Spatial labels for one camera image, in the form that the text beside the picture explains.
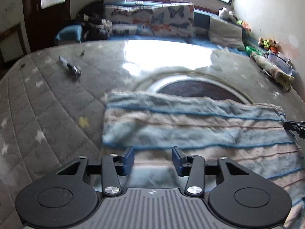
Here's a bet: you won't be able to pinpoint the blue pink striped garment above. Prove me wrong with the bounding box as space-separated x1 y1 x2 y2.
102 91 304 228

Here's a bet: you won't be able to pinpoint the bagged yellow folded clothes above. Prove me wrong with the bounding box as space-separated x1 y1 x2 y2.
250 52 295 90

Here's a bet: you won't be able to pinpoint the clear plastic storage box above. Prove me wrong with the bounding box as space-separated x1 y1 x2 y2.
267 52 297 77

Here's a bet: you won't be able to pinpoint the colourful plush toys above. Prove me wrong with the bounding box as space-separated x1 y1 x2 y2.
258 37 280 54

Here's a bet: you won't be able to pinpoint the grey star quilted mattress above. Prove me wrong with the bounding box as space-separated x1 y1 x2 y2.
1 40 304 228

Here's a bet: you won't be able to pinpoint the green plastic container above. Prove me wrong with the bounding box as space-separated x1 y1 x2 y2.
245 46 262 56

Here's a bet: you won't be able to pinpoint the black silver pen tool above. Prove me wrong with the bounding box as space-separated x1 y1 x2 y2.
58 55 82 77

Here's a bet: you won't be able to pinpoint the grey plain cushion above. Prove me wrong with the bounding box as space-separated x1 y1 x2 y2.
208 17 245 51

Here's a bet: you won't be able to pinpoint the white plush toy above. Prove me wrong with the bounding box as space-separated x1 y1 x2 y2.
218 7 238 23

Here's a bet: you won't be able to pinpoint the blue sofa bench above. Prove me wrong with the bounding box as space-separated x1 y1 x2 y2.
55 2 264 56

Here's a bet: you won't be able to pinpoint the low butterfly print pillow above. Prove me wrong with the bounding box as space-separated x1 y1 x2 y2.
104 5 153 36

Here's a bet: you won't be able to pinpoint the large butterfly print pillow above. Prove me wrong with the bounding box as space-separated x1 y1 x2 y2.
150 3 196 38

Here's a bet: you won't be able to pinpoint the black bag on sofa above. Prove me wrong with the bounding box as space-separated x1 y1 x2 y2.
75 0 104 26

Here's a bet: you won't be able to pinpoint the dark wooden side table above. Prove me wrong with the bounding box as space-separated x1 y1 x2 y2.
1 23 27 65

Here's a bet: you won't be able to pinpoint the dark wooden door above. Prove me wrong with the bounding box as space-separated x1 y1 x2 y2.
22 0 71 52

